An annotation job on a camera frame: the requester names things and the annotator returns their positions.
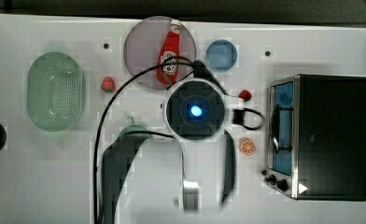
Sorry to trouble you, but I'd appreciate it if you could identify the red ketchup bottle toy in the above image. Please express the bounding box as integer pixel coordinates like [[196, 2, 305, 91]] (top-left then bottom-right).
[[157, 20, 181, 85]]

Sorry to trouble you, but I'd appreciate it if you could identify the black steel toaster oven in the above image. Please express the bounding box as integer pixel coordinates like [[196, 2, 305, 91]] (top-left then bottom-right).
[[263, 74, 366, 202]]

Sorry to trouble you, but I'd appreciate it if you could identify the red strawberry toy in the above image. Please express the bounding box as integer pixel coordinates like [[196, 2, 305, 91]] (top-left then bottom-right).
[[238, 90, 252, 102]]

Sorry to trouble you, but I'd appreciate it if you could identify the grey round plate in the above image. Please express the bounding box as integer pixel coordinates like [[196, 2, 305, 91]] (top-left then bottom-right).
[[123, 16, 196, 90]]

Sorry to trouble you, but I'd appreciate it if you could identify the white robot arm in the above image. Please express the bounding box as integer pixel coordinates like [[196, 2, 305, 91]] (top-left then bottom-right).
[[162, 78, 236, 214]]

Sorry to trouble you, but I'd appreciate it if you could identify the pink strawberry toy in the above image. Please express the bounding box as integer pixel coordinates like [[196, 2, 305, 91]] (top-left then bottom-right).
[[101, 76, 116, 93]]

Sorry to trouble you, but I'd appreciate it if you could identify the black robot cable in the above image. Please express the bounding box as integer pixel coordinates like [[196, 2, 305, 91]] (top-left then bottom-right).
[[92, 55, 229, 224]]

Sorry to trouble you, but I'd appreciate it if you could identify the orange slice toy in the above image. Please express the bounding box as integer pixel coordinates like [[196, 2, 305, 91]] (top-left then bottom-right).
[[239, 137, 256, 156]]

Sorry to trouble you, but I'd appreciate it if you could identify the green perforated colander basket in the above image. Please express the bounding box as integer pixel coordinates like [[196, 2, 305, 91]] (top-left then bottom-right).
[[27, 52, 83, 132]]

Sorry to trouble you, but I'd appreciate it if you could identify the blue round bowl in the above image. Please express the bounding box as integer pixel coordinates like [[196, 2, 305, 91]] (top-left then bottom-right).
[[205, 39, 238, 72]]

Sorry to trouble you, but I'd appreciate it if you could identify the green cup with handle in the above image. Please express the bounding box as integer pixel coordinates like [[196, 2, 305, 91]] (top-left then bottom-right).
[[118, 117, 151, 141]]

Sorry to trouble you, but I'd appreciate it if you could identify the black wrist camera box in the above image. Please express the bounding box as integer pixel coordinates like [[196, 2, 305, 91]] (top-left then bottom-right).
[[232, 109, 246, 125]]

